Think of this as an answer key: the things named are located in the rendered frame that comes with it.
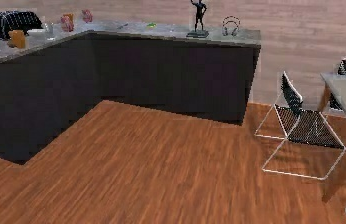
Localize black kitchen counter grey top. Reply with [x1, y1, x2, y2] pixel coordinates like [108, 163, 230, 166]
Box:
[0, 20, 262, 166]

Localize black figure statue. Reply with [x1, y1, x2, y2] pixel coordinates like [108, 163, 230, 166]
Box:
[186, 0, 210, 39]

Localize pink and orange object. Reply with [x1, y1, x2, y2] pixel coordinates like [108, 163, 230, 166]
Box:
[60, 13, 75, 33]

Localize clear glass cup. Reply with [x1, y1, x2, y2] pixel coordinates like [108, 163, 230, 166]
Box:
[44, 21, 56, 42]

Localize grey headphones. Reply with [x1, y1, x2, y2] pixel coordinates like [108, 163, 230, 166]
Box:
[222, 15, 242, 37]

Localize pink small object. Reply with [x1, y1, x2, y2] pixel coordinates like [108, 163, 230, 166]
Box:
[81, 9, 94, 24]

